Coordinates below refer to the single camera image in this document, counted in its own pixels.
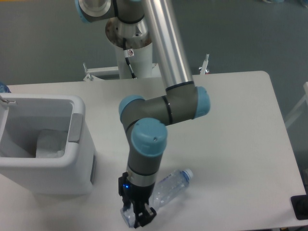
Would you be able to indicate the crushed clear plastic bottle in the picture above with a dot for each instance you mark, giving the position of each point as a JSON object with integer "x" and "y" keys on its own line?
{"x": 164, "y": 191}

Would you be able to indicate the white bracket with red caster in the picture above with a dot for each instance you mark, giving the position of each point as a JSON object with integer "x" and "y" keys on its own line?
{"x": 204, "y": 68}

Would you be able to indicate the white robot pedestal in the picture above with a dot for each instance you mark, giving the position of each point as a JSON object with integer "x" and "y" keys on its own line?
{"x": 134, "y": 52}

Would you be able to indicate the white paper tissue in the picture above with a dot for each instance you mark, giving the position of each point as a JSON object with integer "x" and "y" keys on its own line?
{"x": 51, "y": 143}

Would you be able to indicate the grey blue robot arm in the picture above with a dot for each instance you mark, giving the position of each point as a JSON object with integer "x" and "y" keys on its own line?
{"x": 145, "y": 121}

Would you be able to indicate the white frame at right edge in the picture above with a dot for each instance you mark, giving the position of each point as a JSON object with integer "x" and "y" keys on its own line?
{"x": 298, "y": 109}

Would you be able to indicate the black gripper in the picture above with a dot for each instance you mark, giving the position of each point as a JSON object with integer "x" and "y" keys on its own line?
{"x": 138, "y": 197}

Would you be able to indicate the black device at table edge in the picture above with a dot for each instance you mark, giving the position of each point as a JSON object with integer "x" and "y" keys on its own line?
{"x": 300, "y": 206}

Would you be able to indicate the white trash can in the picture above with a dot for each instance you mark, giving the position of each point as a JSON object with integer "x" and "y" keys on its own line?
{"x": 22, "y": 118}

